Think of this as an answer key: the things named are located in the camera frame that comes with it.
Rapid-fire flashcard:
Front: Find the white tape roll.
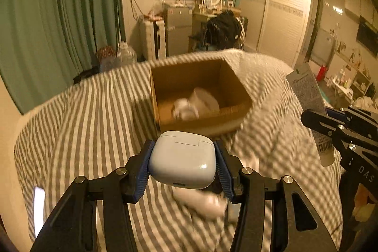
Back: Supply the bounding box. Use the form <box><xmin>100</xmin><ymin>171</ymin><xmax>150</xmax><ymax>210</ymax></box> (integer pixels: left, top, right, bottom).
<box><xmin>188</xmin><ymin>88</ymin><xmax>220</xmax><ymax>117</ymax></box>

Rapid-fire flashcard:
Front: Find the white earbuds case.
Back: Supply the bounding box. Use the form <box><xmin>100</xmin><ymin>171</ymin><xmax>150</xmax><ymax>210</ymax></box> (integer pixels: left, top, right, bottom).
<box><xmin>149</xmin><ymin>130</ymin><xmax>216</xmax><ymax>189</ymax></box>

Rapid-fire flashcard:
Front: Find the red fire extinguisher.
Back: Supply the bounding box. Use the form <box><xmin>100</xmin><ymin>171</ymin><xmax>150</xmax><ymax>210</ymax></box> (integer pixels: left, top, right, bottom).
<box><xmin>316</xmin><ymin>66</ymin><xmax>328</xmax><ymax>81</ymax></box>

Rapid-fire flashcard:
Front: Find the grey checkered bed cover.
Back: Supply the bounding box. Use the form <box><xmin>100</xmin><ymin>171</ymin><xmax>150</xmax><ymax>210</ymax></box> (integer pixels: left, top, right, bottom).
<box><xmin>14</xmin><ymin>50</ymin><xmax>343</xmax><ymax>251</ymax></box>

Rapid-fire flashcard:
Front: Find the brown cardboard box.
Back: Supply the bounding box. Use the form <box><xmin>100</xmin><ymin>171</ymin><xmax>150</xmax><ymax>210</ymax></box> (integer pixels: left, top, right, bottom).
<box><xmin>150</xmin><ymin>59</ymin><xmax>252</xmax><ymax>137</ymax></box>

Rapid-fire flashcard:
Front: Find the chair with black clothes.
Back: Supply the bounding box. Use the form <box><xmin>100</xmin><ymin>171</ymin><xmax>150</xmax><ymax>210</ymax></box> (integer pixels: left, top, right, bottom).
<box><xmin>188</xmin><ymin>12</ymin><xmax>245</xmax><ymax>52</ymax></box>

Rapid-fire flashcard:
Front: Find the white sliding wardrobe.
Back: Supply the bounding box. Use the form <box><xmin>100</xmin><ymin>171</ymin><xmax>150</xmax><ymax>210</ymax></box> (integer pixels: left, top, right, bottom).
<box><xmin>240</xmin><ymin>0</ymin><xmax>315</xmax><ymax>67</ymax></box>

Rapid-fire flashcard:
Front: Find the clear large water bottle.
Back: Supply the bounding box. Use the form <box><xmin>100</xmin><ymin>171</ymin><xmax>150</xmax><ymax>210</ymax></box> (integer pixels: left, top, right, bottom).
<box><xmin>117</xmin><ymin>42</ymin><xmax>137</xmax><ymax>65</ymax></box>

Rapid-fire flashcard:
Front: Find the small silver fridge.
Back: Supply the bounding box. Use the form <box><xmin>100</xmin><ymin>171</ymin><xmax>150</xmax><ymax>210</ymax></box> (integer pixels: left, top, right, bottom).
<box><xmin>164</xmin><ymin>6</ymin><xmax>192</xmax><ymax>56</ymax></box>

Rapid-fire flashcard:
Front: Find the white hard suitcase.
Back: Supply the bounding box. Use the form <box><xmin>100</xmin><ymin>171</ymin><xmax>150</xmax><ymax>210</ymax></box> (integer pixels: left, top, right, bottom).
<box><xmin>140</xmin><ymin>20</ymin><xmax>167</xmax><ymax>60</ymax></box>

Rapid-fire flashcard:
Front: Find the large green curtain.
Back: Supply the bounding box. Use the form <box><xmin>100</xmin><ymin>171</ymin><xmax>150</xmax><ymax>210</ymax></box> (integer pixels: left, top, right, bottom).
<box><xmin>1</xmin><ymin>0</ymin><xmax>126</xmax><ymax>113</ymax></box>

